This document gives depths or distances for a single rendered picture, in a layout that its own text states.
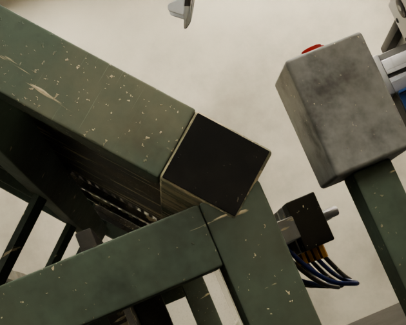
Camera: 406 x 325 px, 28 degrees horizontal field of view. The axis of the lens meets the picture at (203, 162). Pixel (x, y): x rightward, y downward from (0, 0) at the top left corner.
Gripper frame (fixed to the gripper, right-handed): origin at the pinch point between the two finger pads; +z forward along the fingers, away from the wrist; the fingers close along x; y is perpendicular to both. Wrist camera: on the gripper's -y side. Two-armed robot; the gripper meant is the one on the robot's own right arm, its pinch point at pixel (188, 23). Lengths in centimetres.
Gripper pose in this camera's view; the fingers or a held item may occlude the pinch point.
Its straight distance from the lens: 206.6
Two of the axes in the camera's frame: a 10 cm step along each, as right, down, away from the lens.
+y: -9.9, -0.7, 1.0
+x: -0.9, -1.3, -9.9
